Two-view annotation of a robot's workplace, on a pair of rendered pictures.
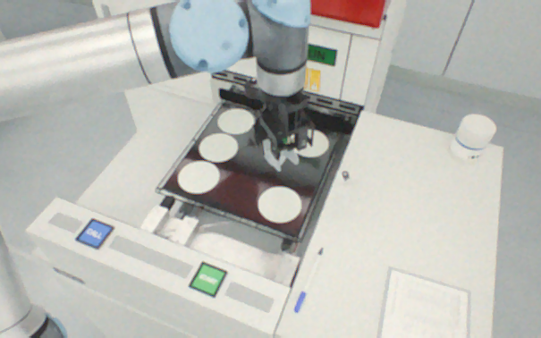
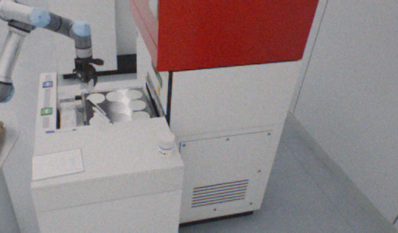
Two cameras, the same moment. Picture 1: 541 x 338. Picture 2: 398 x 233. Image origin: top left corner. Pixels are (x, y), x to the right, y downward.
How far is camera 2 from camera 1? 142 cm
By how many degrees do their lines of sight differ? 42
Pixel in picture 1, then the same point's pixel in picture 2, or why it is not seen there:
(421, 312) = (65, 161)
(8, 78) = (13, 9)
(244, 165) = (110, 105)
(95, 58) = (23, 12)
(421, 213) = (116, 149)
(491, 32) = not seen: outside the picture
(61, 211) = (51, 75)
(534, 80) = not seen: outside the picture
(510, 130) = not seen: outside the picture
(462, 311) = (73, 171)
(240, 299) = (44, 121)
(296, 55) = (78, 43)
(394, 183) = (127, 138)
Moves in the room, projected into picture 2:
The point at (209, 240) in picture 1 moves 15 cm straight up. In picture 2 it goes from (71, 114) to (68, 91)
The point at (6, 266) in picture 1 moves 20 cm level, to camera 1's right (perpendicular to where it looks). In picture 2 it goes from (9, 61) to (23, 78)
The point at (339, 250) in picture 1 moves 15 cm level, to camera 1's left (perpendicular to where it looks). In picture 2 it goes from (79, 134) to (65, 117)
